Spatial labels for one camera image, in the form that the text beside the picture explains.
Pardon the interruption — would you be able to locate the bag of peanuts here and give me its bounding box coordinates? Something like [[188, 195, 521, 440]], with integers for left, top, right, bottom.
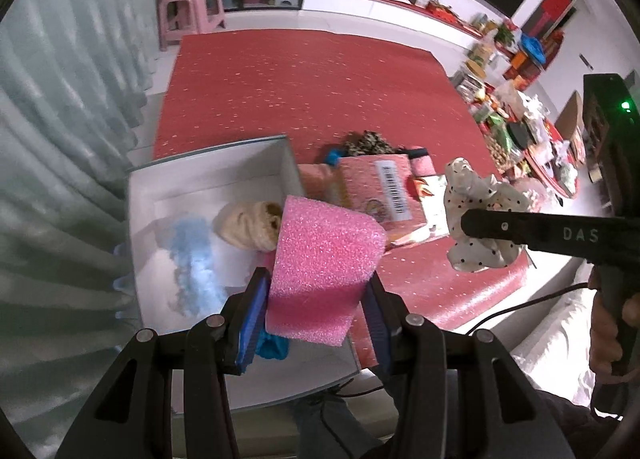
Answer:
[[484, 136, 513, 174]]

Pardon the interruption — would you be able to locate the white open storage box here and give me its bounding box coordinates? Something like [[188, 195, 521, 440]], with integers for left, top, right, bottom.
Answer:
[[127, 136, 359, 410]]

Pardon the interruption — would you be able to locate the red speckled floor mat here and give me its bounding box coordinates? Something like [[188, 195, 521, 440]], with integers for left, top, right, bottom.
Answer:
[[152, 28, 532, 370]]

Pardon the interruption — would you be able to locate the person's right hand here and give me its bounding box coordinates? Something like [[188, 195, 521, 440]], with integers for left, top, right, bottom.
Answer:
[[588, 267, 639, 384]]

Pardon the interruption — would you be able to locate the pink foam sponge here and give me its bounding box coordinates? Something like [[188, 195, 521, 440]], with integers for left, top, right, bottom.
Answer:
[[266, 196, 387, 346]]

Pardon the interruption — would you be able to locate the grey green curtain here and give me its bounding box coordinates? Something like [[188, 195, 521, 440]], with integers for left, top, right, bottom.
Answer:
[[1, 0, 160, 458]]

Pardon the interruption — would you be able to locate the cream polka dot scrunchie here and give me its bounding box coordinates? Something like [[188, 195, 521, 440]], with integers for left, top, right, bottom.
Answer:
[[444, 158, 530, 273]]

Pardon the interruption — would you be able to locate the pink plastic stool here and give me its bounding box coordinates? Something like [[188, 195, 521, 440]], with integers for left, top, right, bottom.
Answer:
[[157, 0, 226, 52]]

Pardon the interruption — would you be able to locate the white fox tissue box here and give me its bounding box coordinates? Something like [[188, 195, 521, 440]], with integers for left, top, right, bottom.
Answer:
[[387, 174, 449, 250]]

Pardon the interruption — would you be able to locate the black cable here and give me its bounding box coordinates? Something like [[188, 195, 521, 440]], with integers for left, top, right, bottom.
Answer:
[[464, 280, 591, 335]]

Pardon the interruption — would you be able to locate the beige knit sock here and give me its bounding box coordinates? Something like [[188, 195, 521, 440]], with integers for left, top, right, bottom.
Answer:
[[213, 201, 283, 253]]

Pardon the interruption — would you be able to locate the light blue fluffy cloth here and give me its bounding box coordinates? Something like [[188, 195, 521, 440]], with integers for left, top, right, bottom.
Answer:
[[168, 216, 227, 318]]

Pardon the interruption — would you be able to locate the leopard print scrunchie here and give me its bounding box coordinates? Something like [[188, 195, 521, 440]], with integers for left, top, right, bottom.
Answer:
[[343, 130, 396, 156]]

